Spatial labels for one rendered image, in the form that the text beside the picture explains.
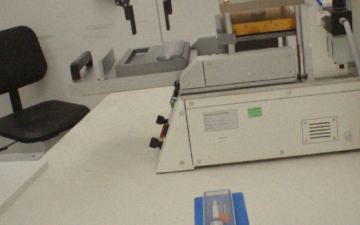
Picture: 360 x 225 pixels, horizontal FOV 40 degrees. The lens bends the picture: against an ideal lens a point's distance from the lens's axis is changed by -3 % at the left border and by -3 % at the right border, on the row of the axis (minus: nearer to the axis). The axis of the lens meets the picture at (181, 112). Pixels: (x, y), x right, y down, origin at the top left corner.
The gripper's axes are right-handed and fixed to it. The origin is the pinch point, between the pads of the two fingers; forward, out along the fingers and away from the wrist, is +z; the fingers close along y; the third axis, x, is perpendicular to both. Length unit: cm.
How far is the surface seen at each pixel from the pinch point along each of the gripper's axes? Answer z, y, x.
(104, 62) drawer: 7.6, 11.7, 5.7
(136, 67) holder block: 8.8, 3.5, 10.2
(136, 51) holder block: 8.7, 5.6, -8.2
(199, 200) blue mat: 32.4, -7.6, 31.9
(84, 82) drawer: 10.5, 16.0, 10.8
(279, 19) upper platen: 1.8, -29.4, 11.2
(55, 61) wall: 38, 75, -161
